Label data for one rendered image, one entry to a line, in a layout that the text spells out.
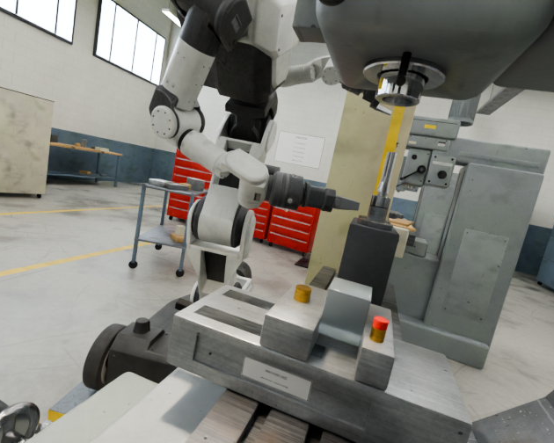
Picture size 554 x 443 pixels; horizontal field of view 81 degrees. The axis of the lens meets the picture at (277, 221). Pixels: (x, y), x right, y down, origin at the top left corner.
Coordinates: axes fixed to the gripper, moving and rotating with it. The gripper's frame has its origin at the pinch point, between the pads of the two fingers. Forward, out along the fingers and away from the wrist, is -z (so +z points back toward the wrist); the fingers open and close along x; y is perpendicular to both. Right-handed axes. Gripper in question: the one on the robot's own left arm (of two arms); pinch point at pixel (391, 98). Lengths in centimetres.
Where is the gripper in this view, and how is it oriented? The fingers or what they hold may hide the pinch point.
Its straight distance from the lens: 130.8
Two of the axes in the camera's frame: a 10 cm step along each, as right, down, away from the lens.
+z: -9.0, -4.3, -0.3
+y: 3.1, -7.0, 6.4
